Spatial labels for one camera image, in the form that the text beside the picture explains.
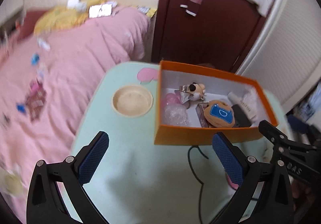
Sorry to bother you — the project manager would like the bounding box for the black wallet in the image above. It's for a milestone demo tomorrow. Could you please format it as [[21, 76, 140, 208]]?
[[232, 104, 252, 128]]

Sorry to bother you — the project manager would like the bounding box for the brown bear plush pouch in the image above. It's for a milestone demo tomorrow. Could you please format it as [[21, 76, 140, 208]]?
[[203, 100, 235, 128]]

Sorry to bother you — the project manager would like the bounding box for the white cosmetic tube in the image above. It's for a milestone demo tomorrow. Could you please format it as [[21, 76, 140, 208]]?
[[228, 92, 246, 114]]

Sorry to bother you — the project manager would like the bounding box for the brown playing card box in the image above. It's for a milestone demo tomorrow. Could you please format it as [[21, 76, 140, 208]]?
[[195, 102, 213, 128]]

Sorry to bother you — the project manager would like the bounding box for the white cloth bag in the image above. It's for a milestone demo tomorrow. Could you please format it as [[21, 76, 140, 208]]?
[[242, 88, 258, 122]]

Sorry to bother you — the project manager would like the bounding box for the orange cardboard box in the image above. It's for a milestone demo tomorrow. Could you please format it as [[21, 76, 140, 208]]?
[[154, 60, 278, 146]]

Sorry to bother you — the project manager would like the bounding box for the cartoon head plush keychain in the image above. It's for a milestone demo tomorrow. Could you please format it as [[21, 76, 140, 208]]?
[[187, 83, 206, 101]]

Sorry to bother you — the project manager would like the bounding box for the pink heart plastic case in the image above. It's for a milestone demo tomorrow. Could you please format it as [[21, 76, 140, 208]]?
[[161, 93, 184, 111]]

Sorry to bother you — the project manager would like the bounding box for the silver metal funnel cup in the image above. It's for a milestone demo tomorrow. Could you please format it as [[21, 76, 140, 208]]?
[[174, 85, 193, 104]]

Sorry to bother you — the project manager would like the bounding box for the mint green folding table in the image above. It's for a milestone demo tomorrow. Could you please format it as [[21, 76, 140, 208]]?
[[72, 62, 233, 223]]

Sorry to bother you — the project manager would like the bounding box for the white louvered door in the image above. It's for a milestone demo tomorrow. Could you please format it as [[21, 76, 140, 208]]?
[[237, 0, 320, 113]]

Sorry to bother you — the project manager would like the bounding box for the pink quilt bed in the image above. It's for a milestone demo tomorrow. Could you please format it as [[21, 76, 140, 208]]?
[[1, 7, 151, 222]]

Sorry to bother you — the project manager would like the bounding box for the dark red wardrobe door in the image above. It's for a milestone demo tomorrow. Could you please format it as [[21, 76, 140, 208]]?
[[151, 0, 265, 72]]

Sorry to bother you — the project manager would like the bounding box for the yellow pillow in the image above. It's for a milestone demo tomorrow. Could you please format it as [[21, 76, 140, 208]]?
[[33, 0, 106, 35]]

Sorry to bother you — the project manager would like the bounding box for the black cable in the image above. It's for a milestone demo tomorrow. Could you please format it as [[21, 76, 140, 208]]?
[[188, 145, 210, 224]]

